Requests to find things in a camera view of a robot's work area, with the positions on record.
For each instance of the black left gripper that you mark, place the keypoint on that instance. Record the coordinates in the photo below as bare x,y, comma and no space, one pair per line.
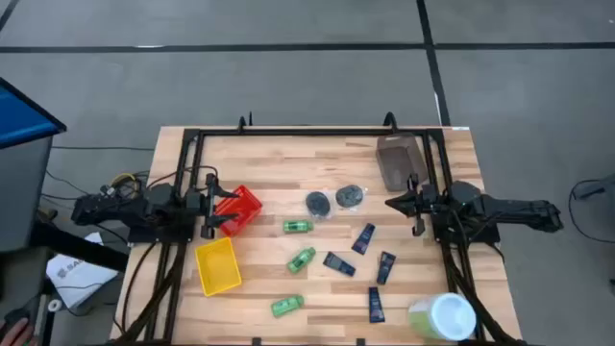
210,206

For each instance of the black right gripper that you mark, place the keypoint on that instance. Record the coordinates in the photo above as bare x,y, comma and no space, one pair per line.
425,202

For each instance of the dark blue toiletry tube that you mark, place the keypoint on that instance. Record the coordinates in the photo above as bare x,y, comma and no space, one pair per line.
363,239
376,304
339,264
386,267

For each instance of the small green bottle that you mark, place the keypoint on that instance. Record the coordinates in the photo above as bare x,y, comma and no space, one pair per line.
287,306
301,260
298,226

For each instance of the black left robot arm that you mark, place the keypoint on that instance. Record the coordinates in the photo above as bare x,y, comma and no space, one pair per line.
120,209

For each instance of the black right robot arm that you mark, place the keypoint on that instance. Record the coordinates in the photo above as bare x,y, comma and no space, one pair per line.
504,211

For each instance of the red plastic basket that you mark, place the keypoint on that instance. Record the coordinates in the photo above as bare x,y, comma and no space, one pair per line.
240,209

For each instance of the clear grey plastic bin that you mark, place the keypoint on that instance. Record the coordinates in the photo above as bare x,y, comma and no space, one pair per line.
400,163

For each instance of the grey round item in bag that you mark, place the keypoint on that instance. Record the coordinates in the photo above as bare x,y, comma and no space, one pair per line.
350,196

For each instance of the yellow plastic basket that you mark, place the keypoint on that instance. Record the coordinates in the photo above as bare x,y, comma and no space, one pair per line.
217,266

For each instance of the black round item in bag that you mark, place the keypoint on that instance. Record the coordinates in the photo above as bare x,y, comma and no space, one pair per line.
318,204

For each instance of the green canister with white lid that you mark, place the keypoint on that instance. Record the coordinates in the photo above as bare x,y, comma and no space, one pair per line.
447,317

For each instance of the black desk bar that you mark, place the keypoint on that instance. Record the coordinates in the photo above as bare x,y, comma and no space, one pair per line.
77,247

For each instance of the white printed paper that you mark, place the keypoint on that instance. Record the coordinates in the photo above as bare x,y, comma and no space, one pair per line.
79,279

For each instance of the white tape roll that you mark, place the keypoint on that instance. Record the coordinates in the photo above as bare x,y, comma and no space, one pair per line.
55,305

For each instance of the grey monitor stand box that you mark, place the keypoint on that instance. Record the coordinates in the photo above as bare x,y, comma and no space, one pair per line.
21,192

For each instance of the blue screen monitor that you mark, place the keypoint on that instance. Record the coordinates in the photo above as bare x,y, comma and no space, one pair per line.
24,117

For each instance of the black computer mouse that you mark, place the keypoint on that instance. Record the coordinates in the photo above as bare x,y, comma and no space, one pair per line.
18,316

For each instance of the person's hand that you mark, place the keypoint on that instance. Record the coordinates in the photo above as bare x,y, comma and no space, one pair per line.
14,334

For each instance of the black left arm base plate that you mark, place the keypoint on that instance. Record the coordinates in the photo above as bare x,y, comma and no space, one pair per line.
158,235

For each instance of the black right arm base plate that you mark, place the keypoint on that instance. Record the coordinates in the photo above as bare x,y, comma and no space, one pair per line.
485,234

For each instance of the black metal table frame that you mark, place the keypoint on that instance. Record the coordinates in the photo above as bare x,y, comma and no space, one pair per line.
312,131

